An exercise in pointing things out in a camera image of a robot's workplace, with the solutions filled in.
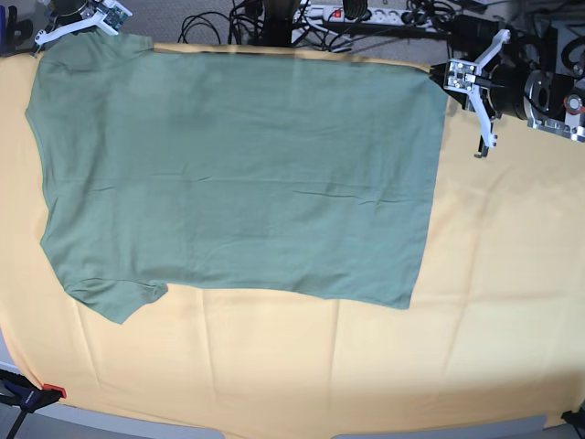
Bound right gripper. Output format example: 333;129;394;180
30;0;133;57

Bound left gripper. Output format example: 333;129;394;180
429;29;526;158

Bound green T-shirt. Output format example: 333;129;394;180
26;33;446;324

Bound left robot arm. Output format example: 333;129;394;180
430;28;584;158

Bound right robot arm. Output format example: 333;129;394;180
31;0;133;57

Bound black power adapter brick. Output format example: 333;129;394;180
450;15;502;49

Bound white power strip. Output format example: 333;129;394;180
300;4;410;26

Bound blue black device top-left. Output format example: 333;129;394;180
1;5;34;58

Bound yellow table cloth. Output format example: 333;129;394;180
1;55;584;438

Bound black clamp right corner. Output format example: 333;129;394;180
561;403;585;430

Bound red-tipped bar clamp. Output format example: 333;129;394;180
1;369;67;439

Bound tangled black floor cables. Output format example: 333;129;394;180
176;0;536;70

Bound black centre stand post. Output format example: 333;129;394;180
261;0;297;48

